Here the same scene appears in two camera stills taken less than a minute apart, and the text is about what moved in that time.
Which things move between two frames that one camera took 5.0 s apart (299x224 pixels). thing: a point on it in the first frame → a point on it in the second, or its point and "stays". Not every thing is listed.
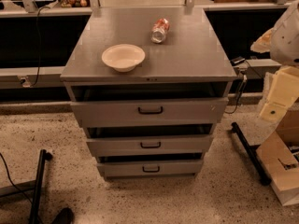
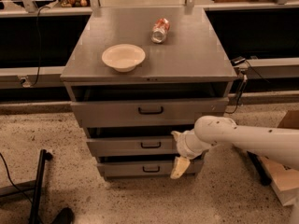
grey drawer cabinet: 156,120 stays
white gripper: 286,41 → 183,146
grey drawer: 105,145 stays
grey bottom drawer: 150,168 stays
